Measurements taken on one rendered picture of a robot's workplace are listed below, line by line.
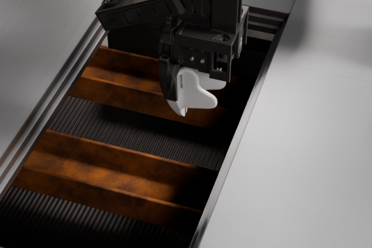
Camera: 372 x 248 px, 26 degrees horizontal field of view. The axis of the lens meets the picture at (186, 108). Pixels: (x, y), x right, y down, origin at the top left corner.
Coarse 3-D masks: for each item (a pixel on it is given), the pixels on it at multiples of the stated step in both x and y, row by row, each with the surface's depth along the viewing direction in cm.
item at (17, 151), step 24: (96, 24) 117; (264, 24) 119; (96, 48) 116; (72, 72) 111; (264, 72) 110; (48, 96) 106; (48, 120) 105; (240, 120) 105; (24, 144) 101; (0, 168) 97; (0, 192) 96; (216, 192) 95; (192, 240) 91
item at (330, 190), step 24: (240, 144) 99; (240, 168) 96; (264, 168) 96; (288, 168) 96; (312, 168) 96; (336, 168) 96; (240, 192) 93; (264, 192) 93; (288, 192) 93; (312, 192) 93; (336, 192) 93; (360, 192) 93; (336, 216) 91; (360, 216) 91
